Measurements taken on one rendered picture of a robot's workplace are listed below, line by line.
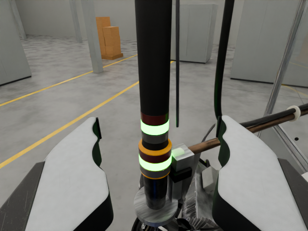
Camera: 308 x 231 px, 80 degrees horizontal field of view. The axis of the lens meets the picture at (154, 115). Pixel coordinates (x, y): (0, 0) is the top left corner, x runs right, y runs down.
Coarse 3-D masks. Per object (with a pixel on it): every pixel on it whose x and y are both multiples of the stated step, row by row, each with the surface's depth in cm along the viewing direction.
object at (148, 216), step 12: (180, 144) 28; (180, 156) 26; (192, 156) 26; (180, 168) 26; (168, 180) 28; (180, 180) 26; (168, 192) 29; (180, 192) 29; (144, 204) 29; (168, 204) 29; (144, 216) 27; (156, 216) 27; (168, 216) 27
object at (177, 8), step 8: (176, 0) 16; (176, 8) 16; (176, 16) 16; (176, 24) 16; (176, 32) 17; (176, 40) 17; (176, 48) 17; (176, 56) 18; (176, 64) 18; (176, 72) 18; (176, 80) 19; (176, 88) 19; (176, 96) 20; (176, 104) 20; (176, 112) 21; (176, 120) 21
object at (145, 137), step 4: (168, 132) 23; (144, 136) 22; (148, 136) 22; (152, 136) 21; (156, 136) 21; (160, 136) 22; (164, 136) 22; (144, 140) 22; (148, 140) 22; (152, 140) 22; (156, 140) 22; (160, 140) 22; (164, 140) 22
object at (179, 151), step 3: (174, 150) 26; (177, 150) 26; (180, 150) 26; (183, 150) 27; (174, 153) 26; (177, 153) 26; (180, 153) 26; (183, 153) 26; (171, 156) 26; (171, 159) 26; (171, 162) 27
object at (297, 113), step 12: (228, 0) 19; (228, 12) 20; (228, 24) 20; (228, 36) 21; (216, 72) 23; (216, 84) 24; (216, 96) 25; (216, 108) 26; (288, 108) 37; (300, 108) 36; (264, 120) 32
